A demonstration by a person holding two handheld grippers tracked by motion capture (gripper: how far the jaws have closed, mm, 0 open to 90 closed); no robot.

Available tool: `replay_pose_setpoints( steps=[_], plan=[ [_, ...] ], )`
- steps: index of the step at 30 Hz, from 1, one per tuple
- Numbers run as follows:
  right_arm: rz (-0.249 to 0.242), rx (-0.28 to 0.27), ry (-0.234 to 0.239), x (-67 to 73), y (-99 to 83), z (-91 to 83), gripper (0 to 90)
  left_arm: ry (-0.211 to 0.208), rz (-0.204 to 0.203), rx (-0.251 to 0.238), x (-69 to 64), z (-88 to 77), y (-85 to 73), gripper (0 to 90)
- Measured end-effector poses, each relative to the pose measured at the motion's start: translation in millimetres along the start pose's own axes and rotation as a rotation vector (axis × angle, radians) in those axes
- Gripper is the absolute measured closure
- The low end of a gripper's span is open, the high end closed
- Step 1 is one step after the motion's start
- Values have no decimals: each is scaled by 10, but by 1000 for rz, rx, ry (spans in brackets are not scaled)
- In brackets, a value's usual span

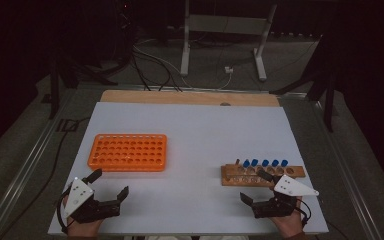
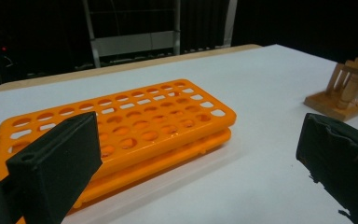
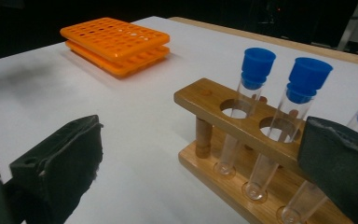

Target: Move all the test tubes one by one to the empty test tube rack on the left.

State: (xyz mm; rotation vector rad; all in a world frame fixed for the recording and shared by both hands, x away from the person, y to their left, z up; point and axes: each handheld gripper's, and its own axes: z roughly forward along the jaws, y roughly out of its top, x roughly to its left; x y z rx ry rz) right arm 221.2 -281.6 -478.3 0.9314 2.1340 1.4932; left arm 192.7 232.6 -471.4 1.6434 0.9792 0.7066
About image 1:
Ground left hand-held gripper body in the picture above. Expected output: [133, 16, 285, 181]
[63, 177, 122, 224]

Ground dark equipment tower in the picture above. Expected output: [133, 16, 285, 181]
[89, 0, 138, 68]

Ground person's right hand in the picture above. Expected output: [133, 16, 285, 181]
[269, 199, 306, 239]

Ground black floor cable bundle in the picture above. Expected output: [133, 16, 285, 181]
[129, 39, 184, 93]

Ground black tripod stand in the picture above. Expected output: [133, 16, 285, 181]
[269, 33, 338, 133]
[48, 56, 119, 120]

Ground wooden test tube rack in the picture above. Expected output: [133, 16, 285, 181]
[220, 159, 307, 188]

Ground person's left hand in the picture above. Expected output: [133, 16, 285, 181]
[66, 217, 104, 238]

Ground hand-held gripper black cable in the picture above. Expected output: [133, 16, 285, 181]
[294, 198, 313, 231]
[56, 186, 73, 234]

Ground long black floor cable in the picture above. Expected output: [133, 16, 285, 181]
[0, 116, 93, 240]

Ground right hand-held gripper black cable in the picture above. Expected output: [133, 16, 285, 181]
[294, 198, 313, 231]

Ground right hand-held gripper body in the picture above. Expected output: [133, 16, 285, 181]
[251, 175, 320, 220]

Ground grey metal stand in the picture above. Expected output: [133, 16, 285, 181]
[179, 0, 278, 82]

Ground left hand-held gripper black cable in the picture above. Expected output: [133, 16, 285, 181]
[56, 186, 73, 234]

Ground aluminium floor frame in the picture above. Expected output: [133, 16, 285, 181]
[0, 83, 384, 240]

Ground orange plastic test tube rack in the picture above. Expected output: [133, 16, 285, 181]
[87, 133, 168, 173]

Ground white board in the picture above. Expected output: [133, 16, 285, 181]
[47, 101, 329, 236]

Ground white floor cable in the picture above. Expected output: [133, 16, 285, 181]
[133, 44, 234, 91]

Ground black rectangular floor frame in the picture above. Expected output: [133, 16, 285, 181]
[55, 118, 80, 133]

